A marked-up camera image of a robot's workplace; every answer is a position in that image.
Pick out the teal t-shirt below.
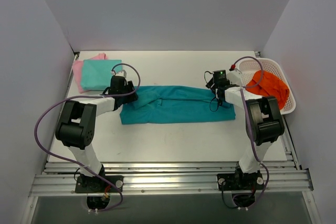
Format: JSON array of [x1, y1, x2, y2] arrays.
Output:
[[120, 86, 236, 125]]

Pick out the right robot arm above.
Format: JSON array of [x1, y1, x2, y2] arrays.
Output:
[[206, 69, 285, 189]]

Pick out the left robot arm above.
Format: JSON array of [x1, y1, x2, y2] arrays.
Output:
[[55, 76, 138, 192]]

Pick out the folded mint t-shirt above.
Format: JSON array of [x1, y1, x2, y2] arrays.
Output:
[[81, 60, 122, 91]]

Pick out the white perforated plastic basket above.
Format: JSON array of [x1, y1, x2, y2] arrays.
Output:
[[236, 58, 296, 115]]

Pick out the folded pink t-shirt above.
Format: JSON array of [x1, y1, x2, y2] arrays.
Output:
[[72, 53, 108, 93]]

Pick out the orange t-shirt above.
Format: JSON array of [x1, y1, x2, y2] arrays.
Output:
[[247, 70, 290, 109]]

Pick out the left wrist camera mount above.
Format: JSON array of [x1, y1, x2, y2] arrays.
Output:
[[111, 69, 127, 79]]

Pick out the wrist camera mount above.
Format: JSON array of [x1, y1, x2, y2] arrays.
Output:
[[227, 64, 242, 86], [111, 69, 127, 79]]

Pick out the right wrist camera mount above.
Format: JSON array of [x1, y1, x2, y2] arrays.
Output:
[[227, 64, 242, 86]]

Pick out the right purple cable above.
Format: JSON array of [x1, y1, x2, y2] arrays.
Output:
[[229, 56, 270, 209]]

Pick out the purple cable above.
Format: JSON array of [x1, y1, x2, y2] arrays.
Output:
[[229, 56, 270, 209], [33, 62, 141, 212]]

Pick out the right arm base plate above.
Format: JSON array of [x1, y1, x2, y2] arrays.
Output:
[[217, 173, 264, 191]]

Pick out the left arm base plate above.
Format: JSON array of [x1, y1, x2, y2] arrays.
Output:
[[75, 174, 124, 194]]

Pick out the aluminium rail frame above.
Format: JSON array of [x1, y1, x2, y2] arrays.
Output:
[[30, 113, 313, 197]]

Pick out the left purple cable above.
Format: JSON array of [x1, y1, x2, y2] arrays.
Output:
[[33, 62, 141, 212]]

